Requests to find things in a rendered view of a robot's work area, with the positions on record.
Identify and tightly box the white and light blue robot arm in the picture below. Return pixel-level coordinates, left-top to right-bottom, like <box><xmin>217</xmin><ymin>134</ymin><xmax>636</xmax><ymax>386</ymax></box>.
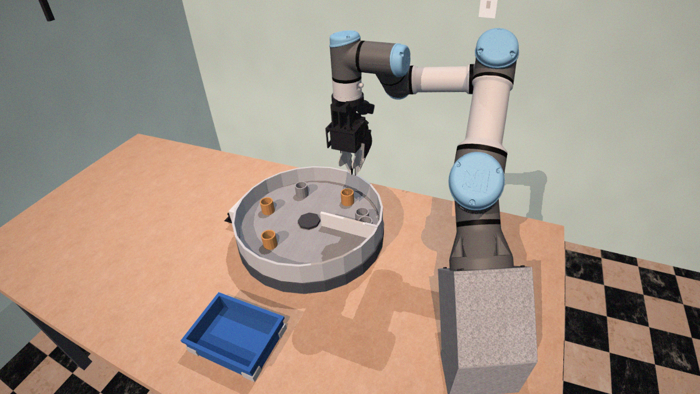
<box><xmin>329</xmin><ymin>28</ymin><xmax>519</xmax><ymax>270</ymax></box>

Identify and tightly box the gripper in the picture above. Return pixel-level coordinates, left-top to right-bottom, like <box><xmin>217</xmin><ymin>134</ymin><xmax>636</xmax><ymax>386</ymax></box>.
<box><xmin>325</xmin><ymin>92</ymin><xmax>372</xmax><ymax>176</ymax></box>

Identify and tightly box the blue crate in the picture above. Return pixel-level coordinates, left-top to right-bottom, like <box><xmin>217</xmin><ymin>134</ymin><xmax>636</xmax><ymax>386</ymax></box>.
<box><xmin>181</xmin><ymin>292</ymin><xmax>285</xmax><ymax>382</ymax></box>

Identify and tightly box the bronze bushing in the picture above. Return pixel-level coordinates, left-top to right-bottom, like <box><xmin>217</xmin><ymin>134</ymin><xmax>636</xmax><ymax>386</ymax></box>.
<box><xmin>261</xmin><ymin>230</ymin><xmax>278</xmax><ymax>250</ymax></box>
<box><xmin>260</xmin><ymin>197</ymin><xmax>275</xmax><ymax>215</ymax></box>
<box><xmin>341</xmin><ymin>188</ymin><xmax>354</xmax><ymax>206</ymax></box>

